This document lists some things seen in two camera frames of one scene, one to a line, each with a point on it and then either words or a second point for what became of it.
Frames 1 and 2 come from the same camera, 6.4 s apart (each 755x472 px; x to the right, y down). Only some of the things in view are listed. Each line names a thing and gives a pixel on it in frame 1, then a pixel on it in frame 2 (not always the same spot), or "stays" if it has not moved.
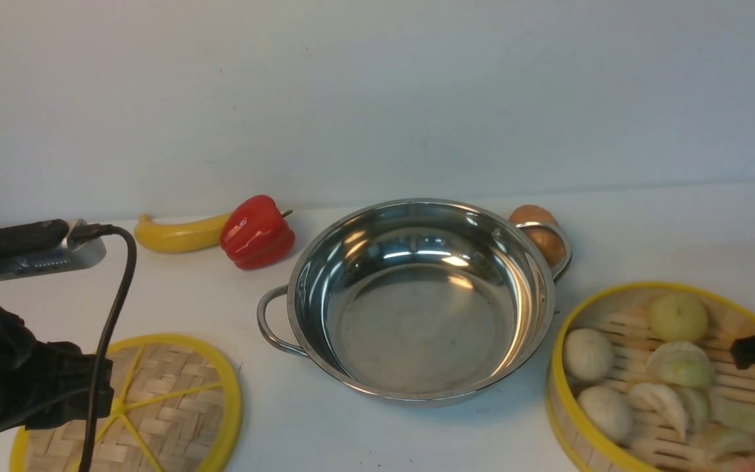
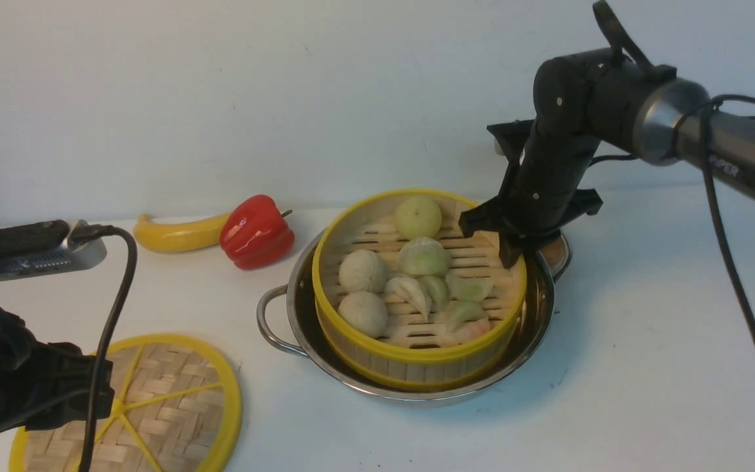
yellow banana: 162,237 stays
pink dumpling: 749,463 to 469,330
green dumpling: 732,440 to 459,311
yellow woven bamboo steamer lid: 177,407 stays
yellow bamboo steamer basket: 641,379 to 404,300
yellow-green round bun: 678,318 to 418,216
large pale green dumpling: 680,363 to 425,256
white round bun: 588,354 to 362,270
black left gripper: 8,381 stays
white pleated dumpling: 657,413 to 412,291
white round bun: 609,410 to 365,312
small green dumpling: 698,404 to 437,290
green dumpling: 737,415 to 469,289
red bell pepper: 255,235 stays
